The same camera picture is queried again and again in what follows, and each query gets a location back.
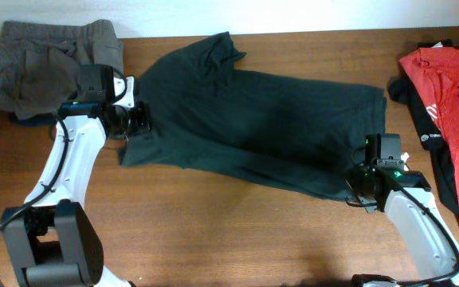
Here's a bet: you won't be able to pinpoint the black Nike t-shirt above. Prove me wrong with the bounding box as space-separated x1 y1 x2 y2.
120 33 386 201

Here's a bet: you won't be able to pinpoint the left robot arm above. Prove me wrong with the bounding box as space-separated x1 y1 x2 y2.
0 65 151 287

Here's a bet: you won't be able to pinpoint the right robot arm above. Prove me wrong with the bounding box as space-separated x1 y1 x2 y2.
345 134 459 287

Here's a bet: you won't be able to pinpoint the folded dark navy garment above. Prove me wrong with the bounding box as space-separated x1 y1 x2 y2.
8 113 57 127

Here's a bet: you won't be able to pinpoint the black logo t-shirt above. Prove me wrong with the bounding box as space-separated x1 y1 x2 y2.
387 39 459 218

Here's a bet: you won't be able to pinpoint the folded grey shorts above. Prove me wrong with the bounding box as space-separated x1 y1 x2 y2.
0 20 124 120

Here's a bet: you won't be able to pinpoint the right black cable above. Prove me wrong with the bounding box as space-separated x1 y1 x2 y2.
344 145 459 286

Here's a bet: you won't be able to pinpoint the black cable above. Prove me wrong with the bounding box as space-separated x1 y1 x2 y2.
344 145 459 286
0 65 131 287

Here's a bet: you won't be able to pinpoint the left black cable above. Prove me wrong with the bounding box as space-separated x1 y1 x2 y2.
0 65 131 287

